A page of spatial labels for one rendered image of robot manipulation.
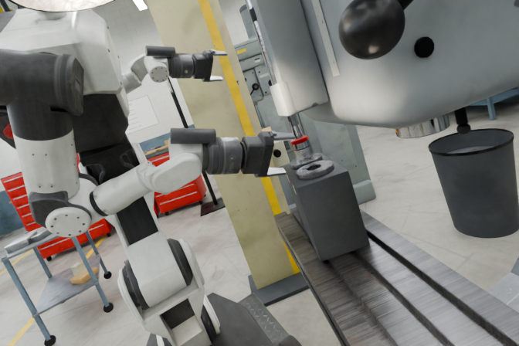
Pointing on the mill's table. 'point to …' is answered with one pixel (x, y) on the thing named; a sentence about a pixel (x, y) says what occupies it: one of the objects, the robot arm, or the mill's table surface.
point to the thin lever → (462, 121)
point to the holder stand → (327, 205)
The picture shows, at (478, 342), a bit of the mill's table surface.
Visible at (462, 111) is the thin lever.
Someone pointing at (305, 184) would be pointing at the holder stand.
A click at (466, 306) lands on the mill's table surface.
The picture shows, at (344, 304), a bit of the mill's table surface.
